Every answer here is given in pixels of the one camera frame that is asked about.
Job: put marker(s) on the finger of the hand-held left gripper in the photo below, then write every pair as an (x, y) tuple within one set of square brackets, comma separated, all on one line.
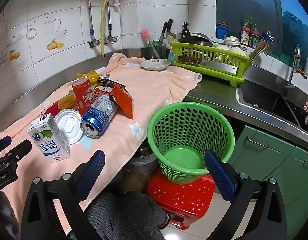
[(19, 150), (3, 143)]

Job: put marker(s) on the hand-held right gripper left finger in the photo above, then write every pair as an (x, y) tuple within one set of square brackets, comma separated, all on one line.
[(92, 172)]

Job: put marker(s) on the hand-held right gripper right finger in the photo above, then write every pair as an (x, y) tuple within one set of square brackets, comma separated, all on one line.
[(218, 175)]

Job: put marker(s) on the green plastic basket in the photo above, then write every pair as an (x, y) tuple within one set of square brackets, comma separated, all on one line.
[(183, 158)]

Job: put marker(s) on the clear plastic bowl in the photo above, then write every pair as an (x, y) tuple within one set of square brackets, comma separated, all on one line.
[(47, 111)]

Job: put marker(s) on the white lidded cup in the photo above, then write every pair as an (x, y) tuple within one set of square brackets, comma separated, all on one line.
[(67, 125)]

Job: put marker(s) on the crushed plastic water bottle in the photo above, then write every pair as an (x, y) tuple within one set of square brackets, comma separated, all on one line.
[(101, 115)]

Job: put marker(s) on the red yellow snack packet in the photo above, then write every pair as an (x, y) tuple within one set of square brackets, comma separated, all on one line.
[(65, 102)]

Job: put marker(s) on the orange snack bag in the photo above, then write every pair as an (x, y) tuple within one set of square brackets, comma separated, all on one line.
[(124, 102)]

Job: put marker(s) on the red drink can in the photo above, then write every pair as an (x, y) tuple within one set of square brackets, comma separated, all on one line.
[(82, 92)]

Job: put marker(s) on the black sachet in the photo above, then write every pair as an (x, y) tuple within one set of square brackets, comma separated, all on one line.
[(106, 81)]

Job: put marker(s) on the yellow plastic wrapper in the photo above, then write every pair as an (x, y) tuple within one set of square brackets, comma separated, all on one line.
[(90, 76)]

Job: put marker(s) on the red plastic stool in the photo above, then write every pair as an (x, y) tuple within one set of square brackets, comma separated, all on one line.
[(183, 195)]

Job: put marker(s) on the steel pot with lid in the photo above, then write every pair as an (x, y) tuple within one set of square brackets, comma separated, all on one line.
[(144, 161)]

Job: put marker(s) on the person's plaid trouser leg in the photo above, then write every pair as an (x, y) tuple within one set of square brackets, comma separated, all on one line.
[(124, 215)]

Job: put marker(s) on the steel sink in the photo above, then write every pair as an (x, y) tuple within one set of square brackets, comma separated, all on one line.
[(268, 100)]

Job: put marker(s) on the green dish rack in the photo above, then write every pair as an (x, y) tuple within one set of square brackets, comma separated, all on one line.
[(218, 78)]

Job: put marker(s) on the peach printed towel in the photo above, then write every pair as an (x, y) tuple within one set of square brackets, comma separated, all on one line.
[(149, 87)]

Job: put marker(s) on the metal pot with lid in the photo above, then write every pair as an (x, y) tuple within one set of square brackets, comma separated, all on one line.
[(218, 67)]

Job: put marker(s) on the white shallow dish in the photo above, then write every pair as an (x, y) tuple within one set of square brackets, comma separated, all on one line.
[(154, 65)]

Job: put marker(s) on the white bowl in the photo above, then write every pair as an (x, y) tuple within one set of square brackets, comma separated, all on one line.
[(237, 51)]

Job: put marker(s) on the teal bottle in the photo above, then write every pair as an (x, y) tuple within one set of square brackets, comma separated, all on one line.
[(171, 55)]

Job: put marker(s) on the brass angle valve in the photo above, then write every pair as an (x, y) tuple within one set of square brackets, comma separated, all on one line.
[(94, 43)]

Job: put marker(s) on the black knife holder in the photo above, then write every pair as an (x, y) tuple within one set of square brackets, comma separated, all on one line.
[(145, 53)]

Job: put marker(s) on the steel faucet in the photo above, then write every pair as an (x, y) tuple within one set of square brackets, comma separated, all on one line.
[(293, 65)]

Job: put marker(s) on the bundle of chopsticks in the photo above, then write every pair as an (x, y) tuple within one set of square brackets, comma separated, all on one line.
[(258, 47)]

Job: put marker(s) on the patterned ceramic bowl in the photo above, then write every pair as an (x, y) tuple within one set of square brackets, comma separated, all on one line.
[(231, 40)]

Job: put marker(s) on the steel pan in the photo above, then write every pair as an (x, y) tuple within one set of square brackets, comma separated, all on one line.
[(196, 39)]

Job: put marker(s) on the green glass jar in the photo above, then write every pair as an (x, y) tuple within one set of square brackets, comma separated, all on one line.
[(154, 46)]

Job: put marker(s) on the white rice spoons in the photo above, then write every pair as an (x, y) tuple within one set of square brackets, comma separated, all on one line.
[(166, 43)]

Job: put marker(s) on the red topped jar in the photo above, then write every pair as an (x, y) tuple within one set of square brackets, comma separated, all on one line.
[(254, 36), (245, 33)]

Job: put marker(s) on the blue plastic container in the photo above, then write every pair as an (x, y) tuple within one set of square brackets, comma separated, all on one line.
[(221, 30)]

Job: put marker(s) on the pink bottle brush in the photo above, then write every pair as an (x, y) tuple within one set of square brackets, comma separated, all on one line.
[(145, 33)]

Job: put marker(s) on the green framed window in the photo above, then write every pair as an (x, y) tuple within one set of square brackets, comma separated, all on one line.
[(243, 2)]

